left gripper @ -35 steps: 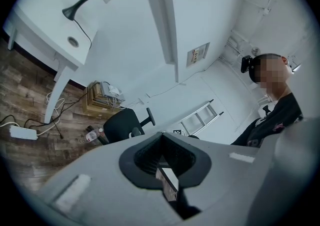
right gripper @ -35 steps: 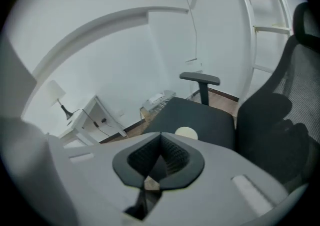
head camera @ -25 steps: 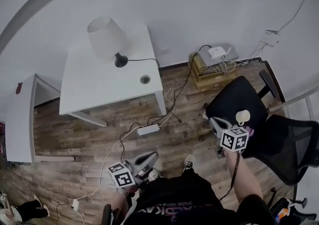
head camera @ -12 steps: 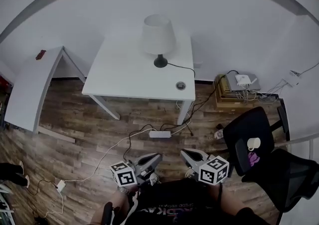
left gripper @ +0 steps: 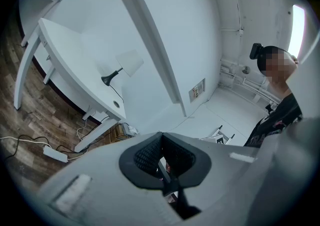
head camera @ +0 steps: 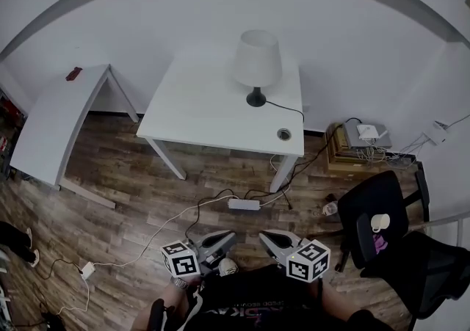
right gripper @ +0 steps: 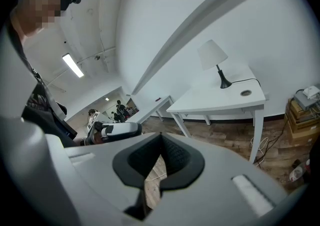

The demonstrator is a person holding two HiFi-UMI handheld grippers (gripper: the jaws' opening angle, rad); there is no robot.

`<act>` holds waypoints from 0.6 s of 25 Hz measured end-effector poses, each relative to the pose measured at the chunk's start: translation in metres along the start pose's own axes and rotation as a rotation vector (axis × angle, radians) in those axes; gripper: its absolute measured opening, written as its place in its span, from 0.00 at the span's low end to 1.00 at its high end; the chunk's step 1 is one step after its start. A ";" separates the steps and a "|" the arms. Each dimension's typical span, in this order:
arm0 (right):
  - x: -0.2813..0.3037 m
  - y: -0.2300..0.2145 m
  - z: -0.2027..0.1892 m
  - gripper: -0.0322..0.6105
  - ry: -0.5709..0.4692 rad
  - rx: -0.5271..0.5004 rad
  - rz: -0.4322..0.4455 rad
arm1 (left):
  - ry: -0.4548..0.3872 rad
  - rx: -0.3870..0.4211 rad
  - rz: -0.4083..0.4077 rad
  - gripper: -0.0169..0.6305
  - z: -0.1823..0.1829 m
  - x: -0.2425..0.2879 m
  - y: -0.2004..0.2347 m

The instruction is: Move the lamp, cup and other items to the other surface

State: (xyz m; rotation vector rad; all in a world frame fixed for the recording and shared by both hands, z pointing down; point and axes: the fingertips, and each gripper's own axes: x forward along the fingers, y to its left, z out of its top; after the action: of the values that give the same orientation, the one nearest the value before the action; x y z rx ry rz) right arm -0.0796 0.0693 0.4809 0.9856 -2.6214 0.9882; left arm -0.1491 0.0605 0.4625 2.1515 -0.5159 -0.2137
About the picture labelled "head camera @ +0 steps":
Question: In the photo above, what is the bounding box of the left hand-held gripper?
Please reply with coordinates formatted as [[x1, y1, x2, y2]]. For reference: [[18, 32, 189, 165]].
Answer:
[[161, 230, 237, 279]]

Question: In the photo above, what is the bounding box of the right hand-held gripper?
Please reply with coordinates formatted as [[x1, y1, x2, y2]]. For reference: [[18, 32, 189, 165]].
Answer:
[[258, 229, 330, 283]]

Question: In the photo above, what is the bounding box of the purple cloth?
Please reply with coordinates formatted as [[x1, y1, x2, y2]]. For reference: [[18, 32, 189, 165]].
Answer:
[[372, 233, 389, 254]]

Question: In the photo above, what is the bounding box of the cream mug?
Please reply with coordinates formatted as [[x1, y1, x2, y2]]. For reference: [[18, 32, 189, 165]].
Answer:
[[370, 213, 391, 233]]

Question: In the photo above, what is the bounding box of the white table lamp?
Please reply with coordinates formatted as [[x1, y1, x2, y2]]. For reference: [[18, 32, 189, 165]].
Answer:
[[231, 29, 283, 107]]

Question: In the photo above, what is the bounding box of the person's left forearm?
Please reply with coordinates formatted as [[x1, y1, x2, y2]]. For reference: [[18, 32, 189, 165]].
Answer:
[[131, 274, 201, 330]]

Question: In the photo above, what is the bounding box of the person's right forearm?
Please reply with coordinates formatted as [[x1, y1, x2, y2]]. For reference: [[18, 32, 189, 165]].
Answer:
[[314, 277, 368, 327]]

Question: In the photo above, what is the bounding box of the person's left white sneaker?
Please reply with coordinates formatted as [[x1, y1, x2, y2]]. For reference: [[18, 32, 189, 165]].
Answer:
[[218, 258, 239, 277]]

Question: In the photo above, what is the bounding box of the white power strip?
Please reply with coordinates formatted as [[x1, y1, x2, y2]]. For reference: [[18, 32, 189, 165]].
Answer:
[[228, 197, 261, 211]]

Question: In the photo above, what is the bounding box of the person's black shirt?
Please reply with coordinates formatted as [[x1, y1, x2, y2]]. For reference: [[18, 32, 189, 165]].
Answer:
[[183, 263, 396, 331]]

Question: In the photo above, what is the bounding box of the white router on box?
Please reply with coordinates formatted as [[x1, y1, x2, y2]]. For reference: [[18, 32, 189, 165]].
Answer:
[[325, 122, 392, 176]]

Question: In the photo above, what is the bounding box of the black mesh-back office chair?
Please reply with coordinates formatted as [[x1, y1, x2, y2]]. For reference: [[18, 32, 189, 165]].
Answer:
[[336, 170, 470, 323]]

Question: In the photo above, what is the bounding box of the white square table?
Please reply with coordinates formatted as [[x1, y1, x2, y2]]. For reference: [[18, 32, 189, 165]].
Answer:
[[136, 54, 306, 193]]

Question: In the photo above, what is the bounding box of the white power adapter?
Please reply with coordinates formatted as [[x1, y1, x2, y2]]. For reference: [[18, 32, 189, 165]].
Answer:
[[79, 261, 96, 280]]

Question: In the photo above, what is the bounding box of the grey flat device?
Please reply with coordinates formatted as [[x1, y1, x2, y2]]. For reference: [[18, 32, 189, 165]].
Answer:
[[343, 122, 393, 150]]

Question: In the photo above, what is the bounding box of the white curved table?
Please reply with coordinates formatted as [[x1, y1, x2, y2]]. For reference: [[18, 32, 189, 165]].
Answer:
[[9, 63, 140, 209]]

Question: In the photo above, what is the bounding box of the cluttered storage shelf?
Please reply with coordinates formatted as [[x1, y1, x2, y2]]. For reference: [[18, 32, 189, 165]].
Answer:
[[0, 90, 29, 176]]

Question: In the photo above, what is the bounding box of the long white floor cable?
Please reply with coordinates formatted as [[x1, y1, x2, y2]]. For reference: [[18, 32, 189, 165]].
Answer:
[[93, 200, 231, 268]]

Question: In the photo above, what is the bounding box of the black floor cable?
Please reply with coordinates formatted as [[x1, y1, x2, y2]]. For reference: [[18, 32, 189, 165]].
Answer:
[[244, 118, 363, 205]]

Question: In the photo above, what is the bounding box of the black harness strap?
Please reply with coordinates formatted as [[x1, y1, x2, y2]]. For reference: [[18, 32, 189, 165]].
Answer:
[[148, 298, 176, 331]]

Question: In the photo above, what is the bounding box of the thin white cable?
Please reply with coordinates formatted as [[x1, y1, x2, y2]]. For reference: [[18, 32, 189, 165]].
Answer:
[[58, 277, 91, 316]]

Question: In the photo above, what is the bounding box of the bundle of white network cables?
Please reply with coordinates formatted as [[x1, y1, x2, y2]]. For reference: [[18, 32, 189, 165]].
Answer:
[[355, 131, 441, 169]]

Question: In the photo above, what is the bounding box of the grey metal frame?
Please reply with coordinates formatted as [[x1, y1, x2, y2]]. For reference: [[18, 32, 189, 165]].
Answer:
[[427, 211, 470, 250]]

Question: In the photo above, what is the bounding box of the white wall socket box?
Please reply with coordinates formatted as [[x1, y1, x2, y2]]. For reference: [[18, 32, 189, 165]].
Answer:
[[422, 120, 449, 146]]

